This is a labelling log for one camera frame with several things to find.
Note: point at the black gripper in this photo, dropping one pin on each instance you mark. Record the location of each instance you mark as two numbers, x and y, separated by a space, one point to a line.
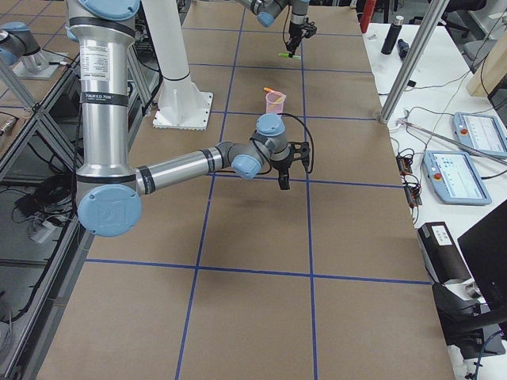
281 166
294 29

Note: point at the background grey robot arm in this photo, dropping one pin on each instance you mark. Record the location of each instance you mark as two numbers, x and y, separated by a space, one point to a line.
20 50

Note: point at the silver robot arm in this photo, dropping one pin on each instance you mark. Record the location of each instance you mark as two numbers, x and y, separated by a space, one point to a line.
117 173
266 13

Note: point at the pink mesh pen holder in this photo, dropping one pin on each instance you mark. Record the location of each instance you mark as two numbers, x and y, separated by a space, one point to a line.
270 106

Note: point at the black water bottle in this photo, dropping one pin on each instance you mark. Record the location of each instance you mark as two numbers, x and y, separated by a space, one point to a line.
392 35

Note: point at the near teach pendant tablet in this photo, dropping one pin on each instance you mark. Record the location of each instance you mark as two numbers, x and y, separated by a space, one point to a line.
454 178

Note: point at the teach pendant tablet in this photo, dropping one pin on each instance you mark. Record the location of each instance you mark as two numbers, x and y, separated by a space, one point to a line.
481 132
454 178

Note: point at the black cardboard box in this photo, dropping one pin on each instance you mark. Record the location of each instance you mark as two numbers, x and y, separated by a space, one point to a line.
441 255

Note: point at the far teach pendant tablet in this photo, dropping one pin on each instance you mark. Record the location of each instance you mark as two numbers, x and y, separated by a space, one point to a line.
481 132

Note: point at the black monitor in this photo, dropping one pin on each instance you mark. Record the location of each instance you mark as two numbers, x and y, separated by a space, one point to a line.
484 249

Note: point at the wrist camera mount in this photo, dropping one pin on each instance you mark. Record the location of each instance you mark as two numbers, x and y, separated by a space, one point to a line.
309 29
300 151

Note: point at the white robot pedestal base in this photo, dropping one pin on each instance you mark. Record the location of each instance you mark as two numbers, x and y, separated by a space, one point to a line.
180 104

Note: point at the aluminium frame post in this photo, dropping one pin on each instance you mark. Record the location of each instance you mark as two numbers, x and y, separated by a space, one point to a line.
424 33

